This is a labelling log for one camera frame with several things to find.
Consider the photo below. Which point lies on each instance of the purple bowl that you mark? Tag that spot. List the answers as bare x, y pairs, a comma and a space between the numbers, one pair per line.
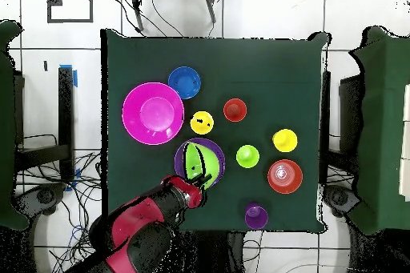
221, 164

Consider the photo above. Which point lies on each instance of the black metal stand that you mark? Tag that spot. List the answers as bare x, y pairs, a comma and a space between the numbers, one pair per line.
66, 109

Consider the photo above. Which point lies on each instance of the orange cup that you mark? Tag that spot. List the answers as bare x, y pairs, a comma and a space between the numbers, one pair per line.
234, 109

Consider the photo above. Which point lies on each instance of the orange bowl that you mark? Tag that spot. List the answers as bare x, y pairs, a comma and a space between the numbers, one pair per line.
293, 177

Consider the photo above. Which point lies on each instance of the grey robot pedestal leg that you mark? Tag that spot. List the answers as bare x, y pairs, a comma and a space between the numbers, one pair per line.
45, 196
339, 197

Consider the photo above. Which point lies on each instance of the pink bowl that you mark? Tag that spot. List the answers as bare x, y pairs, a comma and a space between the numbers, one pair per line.
152, 113

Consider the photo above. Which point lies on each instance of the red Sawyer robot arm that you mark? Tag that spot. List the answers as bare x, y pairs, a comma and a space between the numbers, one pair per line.
137, 218

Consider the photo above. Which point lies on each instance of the blue bowl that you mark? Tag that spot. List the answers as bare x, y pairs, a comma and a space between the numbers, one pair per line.
184, 82

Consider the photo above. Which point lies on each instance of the neighbouring green-clothed table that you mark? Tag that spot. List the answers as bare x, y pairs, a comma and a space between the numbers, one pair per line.
381, 125
6, 125

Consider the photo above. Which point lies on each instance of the blue tape strip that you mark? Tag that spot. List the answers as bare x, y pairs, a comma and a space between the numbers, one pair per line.
75, 79

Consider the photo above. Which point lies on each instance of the dark green tablecloth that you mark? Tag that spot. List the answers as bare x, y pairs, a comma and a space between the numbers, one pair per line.
272, 71

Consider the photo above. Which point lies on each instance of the purple cup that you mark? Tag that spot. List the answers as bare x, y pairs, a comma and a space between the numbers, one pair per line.
256, 218

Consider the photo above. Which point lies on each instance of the yellow ribbed cup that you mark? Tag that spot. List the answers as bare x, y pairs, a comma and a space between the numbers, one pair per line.
201, 127

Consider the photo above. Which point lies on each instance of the green cup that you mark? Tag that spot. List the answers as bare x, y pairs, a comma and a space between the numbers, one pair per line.
247, 156

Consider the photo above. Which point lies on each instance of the tall yellow cup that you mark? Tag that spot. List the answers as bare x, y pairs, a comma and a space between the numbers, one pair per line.
285, 140

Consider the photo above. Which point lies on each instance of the green bowl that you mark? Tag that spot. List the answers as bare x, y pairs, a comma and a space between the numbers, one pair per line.
208, 161

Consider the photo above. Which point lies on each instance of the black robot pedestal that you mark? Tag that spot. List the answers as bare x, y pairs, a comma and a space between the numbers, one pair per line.
221, 253

